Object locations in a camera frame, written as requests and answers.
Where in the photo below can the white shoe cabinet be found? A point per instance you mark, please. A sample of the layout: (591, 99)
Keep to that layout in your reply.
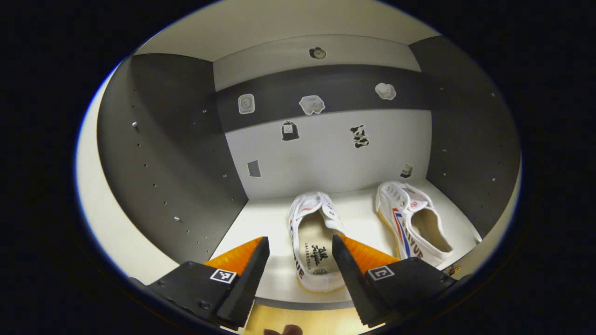
(326, 158)

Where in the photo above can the white cabinet shelf board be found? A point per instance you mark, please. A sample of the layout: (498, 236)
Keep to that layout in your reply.
(279, 23)
(363, 218)

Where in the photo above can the white canvas shoe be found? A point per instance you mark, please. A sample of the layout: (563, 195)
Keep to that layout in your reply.
(405, 223)
(316, 242)

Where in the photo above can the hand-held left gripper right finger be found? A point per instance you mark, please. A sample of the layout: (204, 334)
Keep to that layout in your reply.
(354, 284)

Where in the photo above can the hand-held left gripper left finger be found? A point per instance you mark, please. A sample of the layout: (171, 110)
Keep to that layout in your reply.
(247, 284)

